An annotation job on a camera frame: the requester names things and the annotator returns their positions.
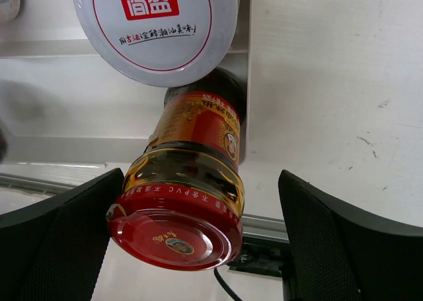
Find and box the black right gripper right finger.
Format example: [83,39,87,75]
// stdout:
[278,170,422,300]

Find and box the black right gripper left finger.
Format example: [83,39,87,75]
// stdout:
[1,169,124,300]

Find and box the red-lid chili jar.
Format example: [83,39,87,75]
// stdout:
[106,68,246,271]

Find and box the white-lid spice jar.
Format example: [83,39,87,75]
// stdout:
[73,0,240,87]
[0,0,21,26]

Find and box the white compartment tray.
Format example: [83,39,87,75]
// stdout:
[1,0,249,165]

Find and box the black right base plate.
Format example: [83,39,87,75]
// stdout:
[227,236,295,279]

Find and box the aluminium frame rail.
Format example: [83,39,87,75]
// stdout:
[1,173,289,243]

